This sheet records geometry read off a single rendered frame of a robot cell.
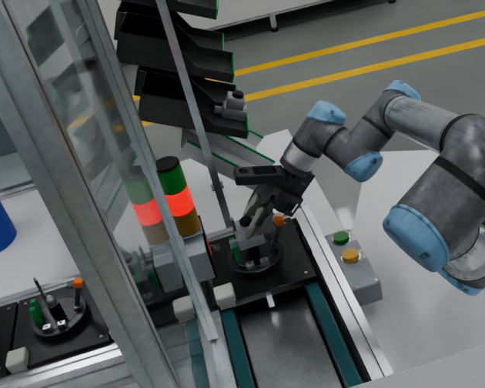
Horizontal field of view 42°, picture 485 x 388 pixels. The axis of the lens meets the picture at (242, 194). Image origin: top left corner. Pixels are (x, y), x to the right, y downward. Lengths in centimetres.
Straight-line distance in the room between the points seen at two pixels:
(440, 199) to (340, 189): 240
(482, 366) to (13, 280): 186
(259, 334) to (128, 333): 91
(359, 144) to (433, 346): 47
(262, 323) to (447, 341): 41
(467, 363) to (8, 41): 32
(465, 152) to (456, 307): 62
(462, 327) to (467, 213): 56
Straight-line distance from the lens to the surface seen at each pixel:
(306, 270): 150
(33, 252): 209
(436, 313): 152
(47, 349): 157
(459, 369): 22
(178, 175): 114
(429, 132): 113
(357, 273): 148
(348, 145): 134
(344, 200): 328
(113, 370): 151
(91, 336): 154
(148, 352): 58
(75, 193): 47
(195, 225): 120
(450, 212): 97
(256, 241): 150
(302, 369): 138
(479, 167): 97
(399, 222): 98
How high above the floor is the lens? 199
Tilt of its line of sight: 35 degrees down
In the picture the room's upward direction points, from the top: 16 degrees counter-clockwise
